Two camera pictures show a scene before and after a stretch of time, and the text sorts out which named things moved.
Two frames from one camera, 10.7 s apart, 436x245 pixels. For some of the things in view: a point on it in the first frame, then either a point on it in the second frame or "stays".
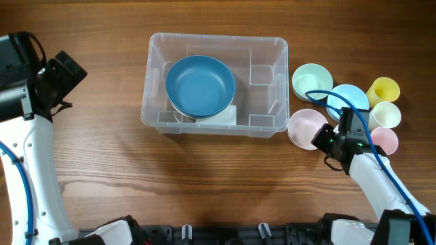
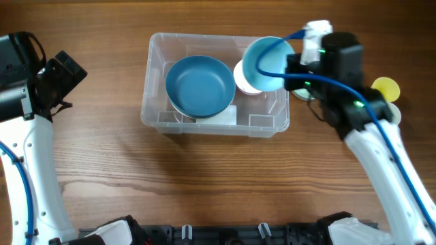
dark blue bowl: [200, 85] stays
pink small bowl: [303, 126] to [241, 82]
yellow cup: [383, 89] stays
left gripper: [70, 78] stays
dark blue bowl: [198, 116] stays
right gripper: [319, 139] to [293, 63]
